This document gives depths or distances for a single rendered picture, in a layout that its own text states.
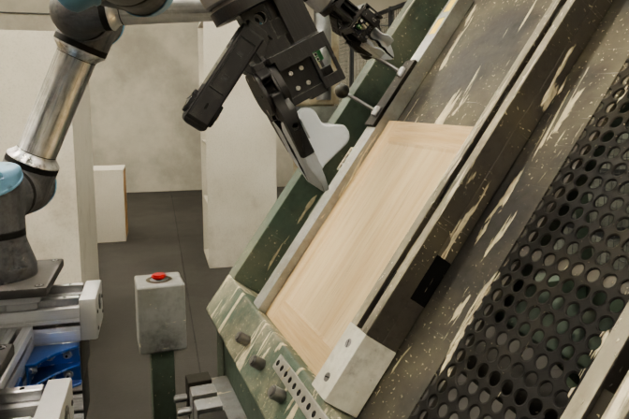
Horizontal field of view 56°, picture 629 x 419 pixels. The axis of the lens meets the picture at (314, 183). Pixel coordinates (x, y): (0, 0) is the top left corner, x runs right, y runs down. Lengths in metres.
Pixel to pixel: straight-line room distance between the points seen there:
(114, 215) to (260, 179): 1.79
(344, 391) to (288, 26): 0.62
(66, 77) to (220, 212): 3.63
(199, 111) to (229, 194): 4.34
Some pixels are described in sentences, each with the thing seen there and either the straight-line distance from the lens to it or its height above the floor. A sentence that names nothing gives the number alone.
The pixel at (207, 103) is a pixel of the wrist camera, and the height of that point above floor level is 1.40.
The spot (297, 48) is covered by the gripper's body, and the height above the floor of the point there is 1.45.
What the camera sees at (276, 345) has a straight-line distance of 1.26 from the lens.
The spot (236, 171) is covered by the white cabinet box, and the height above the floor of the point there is 0.81.
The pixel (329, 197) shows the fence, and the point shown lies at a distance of 1.44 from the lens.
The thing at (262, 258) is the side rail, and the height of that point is 0.96.
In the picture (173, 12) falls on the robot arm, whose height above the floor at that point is 1.57.
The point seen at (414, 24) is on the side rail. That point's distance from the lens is 1.81.
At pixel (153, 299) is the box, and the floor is 0.90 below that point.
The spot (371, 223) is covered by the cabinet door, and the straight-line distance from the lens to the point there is 1.27.
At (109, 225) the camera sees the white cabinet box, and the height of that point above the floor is 0.17.
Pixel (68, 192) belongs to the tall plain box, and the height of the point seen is 0.91.
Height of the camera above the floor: 1.40
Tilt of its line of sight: 8 degrees down
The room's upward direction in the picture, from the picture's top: straight up
